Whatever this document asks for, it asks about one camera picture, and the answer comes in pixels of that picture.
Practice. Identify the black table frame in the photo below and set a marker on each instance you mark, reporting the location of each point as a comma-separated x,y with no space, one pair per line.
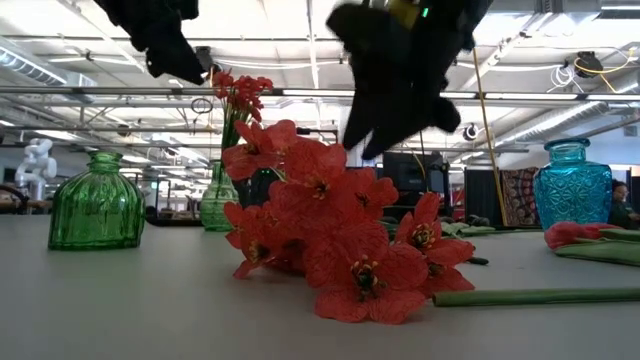
175,221

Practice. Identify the wide dark green glass vase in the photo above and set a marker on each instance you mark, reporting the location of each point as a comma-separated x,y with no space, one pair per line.
95,210

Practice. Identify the patterned hanging cloth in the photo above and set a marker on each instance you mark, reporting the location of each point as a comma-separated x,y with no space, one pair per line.
520,197

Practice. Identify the red blossom bunch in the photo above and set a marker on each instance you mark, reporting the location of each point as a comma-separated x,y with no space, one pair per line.
240,92
340,240

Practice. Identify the black partition panel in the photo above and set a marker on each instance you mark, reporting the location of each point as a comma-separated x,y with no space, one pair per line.
482,197

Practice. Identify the slim pale green glass vase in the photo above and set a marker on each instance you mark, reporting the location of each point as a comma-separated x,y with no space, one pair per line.
215,205

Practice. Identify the red tulip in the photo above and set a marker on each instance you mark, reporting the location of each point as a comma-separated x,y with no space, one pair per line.
500,297
570,234
602,228

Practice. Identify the person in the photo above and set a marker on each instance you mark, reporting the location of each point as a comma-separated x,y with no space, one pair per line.
620,210

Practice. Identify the white robot figure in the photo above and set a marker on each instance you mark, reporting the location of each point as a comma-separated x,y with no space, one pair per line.
37,165

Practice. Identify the black monitor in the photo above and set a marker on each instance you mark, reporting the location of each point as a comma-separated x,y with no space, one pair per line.
405,170

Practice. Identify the ceiling light strip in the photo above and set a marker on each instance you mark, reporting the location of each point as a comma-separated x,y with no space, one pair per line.
525,95

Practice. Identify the blue patterned glass vase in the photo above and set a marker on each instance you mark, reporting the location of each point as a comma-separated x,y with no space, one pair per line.
572,192

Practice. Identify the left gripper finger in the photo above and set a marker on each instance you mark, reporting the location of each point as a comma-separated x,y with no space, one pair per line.
175,60

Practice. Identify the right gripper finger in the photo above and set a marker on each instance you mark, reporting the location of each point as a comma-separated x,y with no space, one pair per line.
367,120
400,130

